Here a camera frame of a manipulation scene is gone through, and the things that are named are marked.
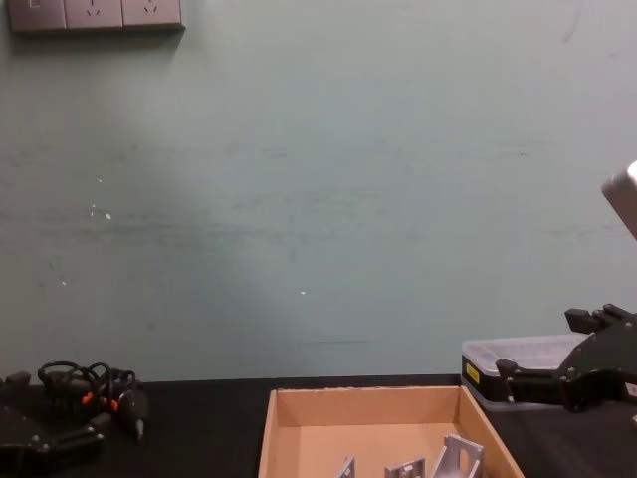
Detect black corded tool orange parts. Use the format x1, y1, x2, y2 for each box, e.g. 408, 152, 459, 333
38, 361, 150, 442

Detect shallow brown cardboard tray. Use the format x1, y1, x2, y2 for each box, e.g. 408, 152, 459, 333
257, 383, 527, 478

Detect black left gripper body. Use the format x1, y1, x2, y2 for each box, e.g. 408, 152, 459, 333
0, 403, 52, 478

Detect black table cloth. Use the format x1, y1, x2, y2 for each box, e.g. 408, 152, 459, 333
0, 372, 637, 478

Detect grey wall socket plate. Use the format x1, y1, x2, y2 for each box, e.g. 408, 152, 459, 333
65, 0, 124, 30
121, 0, 183, 27

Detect clear plastic case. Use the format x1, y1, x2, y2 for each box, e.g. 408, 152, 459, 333
460, 332, 589, 412

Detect large silver metal corner bracket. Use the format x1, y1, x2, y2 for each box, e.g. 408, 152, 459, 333
430, 432, 485, 478

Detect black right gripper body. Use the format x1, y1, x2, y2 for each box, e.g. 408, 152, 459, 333
555, 318, 637, 415

